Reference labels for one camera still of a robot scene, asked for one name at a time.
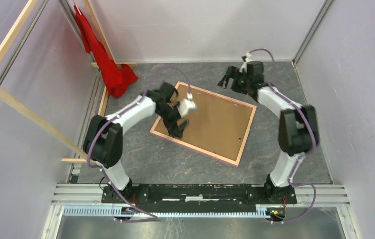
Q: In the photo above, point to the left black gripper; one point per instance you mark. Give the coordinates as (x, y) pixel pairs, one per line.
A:
(175, 131)

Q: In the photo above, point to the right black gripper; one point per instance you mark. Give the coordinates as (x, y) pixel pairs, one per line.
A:
(233, 73)

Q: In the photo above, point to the pink wooden picture frame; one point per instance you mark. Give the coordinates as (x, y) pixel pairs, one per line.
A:
(240, 145)

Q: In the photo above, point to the brown cardboard backing board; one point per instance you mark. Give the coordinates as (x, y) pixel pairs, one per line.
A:
(217, 125)

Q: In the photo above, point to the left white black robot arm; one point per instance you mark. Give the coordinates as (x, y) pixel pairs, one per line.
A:
(103, 142)

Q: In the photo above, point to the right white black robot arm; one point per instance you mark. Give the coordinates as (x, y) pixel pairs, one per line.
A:
(298, 129)

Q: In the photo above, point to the red cloth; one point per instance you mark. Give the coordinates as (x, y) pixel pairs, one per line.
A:
(116, 79)

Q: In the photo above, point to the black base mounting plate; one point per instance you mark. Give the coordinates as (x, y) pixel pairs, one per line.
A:
(206, 198)

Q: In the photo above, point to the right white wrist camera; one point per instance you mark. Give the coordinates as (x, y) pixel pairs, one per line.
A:
(245, 59)

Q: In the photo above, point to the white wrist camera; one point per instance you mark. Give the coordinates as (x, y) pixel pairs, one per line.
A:
(186, 105)
(245, 59)

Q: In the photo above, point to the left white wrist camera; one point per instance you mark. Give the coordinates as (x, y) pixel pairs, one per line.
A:
(186, 105)

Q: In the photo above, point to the wooden rack frame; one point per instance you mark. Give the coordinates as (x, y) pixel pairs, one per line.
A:
(53, 77)

